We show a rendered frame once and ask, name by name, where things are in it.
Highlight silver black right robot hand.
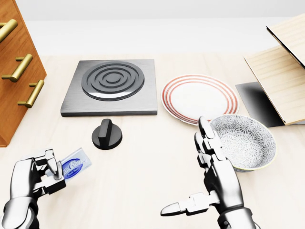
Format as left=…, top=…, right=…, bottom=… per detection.
left=160, top=116, right=246, bottom=217

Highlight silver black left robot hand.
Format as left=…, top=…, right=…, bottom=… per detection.
left=9, top=148, right=67, bottom=200

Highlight blue cream cheese box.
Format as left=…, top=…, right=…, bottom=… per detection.
left=45, top=147, right=92, bottom=184

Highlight grey patterned bowl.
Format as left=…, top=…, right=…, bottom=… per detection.
left=208, top=114, right=278, bottom=173

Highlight wooden cabinet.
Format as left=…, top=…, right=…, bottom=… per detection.
left=0, top=0, right=47, bottom=147

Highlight wooden drawer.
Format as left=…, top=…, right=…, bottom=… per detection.
left=0, top=59, right=47, bottom=141
left=0, top=22, right=40, bottom=96
left=0, top=0, right=28, bottom=57

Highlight white plate with red rings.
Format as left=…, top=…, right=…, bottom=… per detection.
left=161, top=74, right=240, bottom=126

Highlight round black knob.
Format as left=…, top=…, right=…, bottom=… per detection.
left=91, top=119, right=123, bottom=150

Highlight flat dark stove plate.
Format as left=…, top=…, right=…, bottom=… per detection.
left=61, top=59, right=159, bottom=117

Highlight pale wooden slanted shelf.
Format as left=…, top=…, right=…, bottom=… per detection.
left=235, top=13, right=305, bottom=128

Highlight brass drawer handle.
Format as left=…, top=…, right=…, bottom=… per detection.
left=17, top=79, right=45, bottom=109
left=0, top=19, right=19, bottom=43
left=1, top=53, right=33, bottom=83

